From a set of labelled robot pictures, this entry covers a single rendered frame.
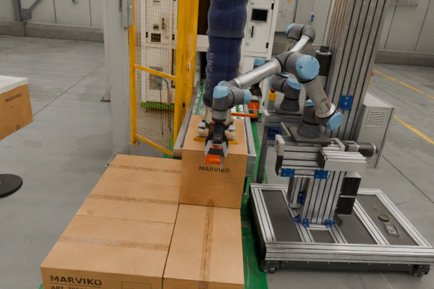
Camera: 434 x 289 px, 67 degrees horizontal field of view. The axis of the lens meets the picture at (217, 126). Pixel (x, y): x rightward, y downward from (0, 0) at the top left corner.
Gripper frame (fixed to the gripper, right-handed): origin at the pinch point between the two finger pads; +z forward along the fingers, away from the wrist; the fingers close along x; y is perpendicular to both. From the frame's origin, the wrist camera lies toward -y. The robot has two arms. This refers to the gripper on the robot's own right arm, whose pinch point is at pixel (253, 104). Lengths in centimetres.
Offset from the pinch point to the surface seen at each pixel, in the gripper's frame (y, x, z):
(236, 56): 37, -18, -41
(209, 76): 37, -33, -28
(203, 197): 60, -31, 47
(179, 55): -81, -68, -16
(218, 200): 60, -21, 48
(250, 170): -5, 6, 61
